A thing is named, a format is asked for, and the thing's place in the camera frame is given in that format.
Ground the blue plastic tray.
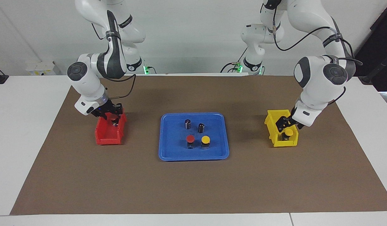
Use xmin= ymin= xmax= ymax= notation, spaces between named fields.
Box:
xmin=158 ymin=112 xmax=229 ymax=162

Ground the yellow plastic bin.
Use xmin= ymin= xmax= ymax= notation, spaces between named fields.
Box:
xmin=264 ymin=109 xmax=299 ymax=148

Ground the red plastic bin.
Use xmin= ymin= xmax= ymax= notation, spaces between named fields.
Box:
xmin=95 ymin=108 xmax=128 ymax=145

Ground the white box with yellow labels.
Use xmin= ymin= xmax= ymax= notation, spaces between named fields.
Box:
xmin=25 ymin=61 xmax=57 ymax=76

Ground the black tripod stand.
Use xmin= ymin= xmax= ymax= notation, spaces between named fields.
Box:
xmin=358 ymin=52 xmax=387 ymax=86

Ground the brown paper mat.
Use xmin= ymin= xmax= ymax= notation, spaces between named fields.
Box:
xmin=10 ymin=75 xmax=387 ymax=215

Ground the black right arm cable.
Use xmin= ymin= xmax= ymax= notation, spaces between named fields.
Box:
xmin=91 ymin=22 xmax=137 ymax=100

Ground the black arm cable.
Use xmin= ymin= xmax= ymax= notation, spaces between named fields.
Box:
xmin=261 ymin=0 xmax=363 ymax=105
xmin=91 ymin=22 xmax=137 ymax=100

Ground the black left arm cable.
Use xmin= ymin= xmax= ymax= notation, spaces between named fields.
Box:
xmin=261 ymin=0 xmax=363 ymax=105

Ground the black base cable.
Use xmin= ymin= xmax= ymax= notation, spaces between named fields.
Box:
xmin=221 ymin=47 xmax=248 ymax=73

